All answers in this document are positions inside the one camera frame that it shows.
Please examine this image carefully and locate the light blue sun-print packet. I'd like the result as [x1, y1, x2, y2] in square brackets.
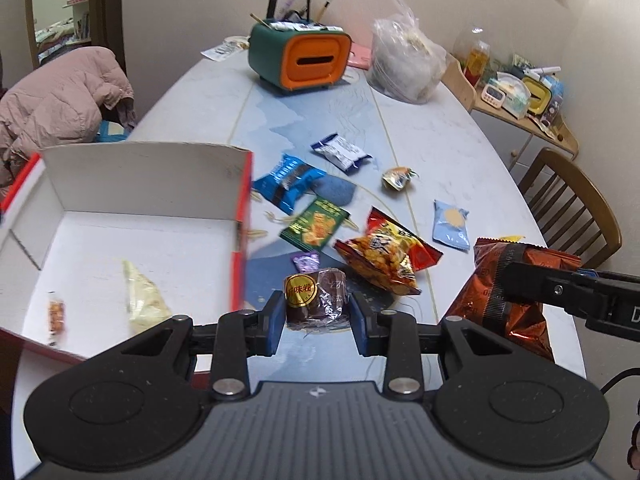
[432, 198, 472, 253]

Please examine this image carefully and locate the white bookshelf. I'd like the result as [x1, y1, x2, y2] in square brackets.
[62, 0, 94, 44]

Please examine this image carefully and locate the red and yellow snack bag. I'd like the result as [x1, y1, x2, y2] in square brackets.
[333, 205, 444, 296]

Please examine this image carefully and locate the printed paper leaflet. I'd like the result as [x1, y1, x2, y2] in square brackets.
[201, 35, 250, 63]

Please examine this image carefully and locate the small orange snack packet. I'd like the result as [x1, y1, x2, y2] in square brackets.
[47, 297, 68, 334]

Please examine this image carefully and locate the copper brown snack bag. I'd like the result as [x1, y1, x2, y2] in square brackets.
[444, 237, 584, 362]

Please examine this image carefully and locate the wooden side shelf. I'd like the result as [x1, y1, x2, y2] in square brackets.
[442, 52, 581, 162]

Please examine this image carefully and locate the green snack packet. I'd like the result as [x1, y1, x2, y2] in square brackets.
[278, 194, 350, 252]

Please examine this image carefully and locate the yellow bottle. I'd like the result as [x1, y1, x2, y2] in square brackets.
[464, 39, 491, 86]

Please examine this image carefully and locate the white and navy snack packet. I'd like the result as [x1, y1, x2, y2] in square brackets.
[309, 132, 374, 175]

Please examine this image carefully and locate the wooden chair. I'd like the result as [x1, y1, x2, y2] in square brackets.
[517, 147, 624, 269]

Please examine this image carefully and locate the pink notebook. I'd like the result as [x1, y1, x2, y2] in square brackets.
[344, 42, 374, 69]

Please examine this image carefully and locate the blue and white bag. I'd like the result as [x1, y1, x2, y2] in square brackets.
[94, 119, 132, 144]

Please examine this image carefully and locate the pale yellow snack packet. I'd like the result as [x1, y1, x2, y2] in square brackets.
[122, 259, 174, 334]

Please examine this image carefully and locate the small purple snack packet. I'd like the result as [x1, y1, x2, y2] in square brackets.
[291, 249, 321, 274]

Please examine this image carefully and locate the clear plastic bag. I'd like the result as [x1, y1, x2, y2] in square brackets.
[366, 0, 448, 105]

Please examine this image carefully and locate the small gold candy packet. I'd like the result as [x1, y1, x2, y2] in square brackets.
[381, 165, 419, 192]

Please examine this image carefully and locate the pink puffer jacket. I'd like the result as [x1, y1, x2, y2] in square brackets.
[0, 45, 136, 192]

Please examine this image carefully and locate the dark blue snack packet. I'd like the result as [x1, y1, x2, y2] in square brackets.
[251, 153, 327, 215]

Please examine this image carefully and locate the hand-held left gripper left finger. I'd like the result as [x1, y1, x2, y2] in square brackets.
[85, 290, 286, 402]

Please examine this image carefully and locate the white and red cardboard box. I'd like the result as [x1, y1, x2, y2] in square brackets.
[0, 141, 257, 364]

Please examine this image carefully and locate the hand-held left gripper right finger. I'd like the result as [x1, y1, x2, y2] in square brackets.
[349, 291, 556, 397]

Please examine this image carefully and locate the green and orange tissue box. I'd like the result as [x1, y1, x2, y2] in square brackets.
[248, 18, 354, 92]

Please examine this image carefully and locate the brown round cake packet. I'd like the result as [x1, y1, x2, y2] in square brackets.
[283, 267, 351, 331]

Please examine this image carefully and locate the black cable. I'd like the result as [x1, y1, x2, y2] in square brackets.
[599, 366, 640, 396]

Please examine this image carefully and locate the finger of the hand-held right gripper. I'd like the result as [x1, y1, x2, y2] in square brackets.
[500, 247, 585, 318]

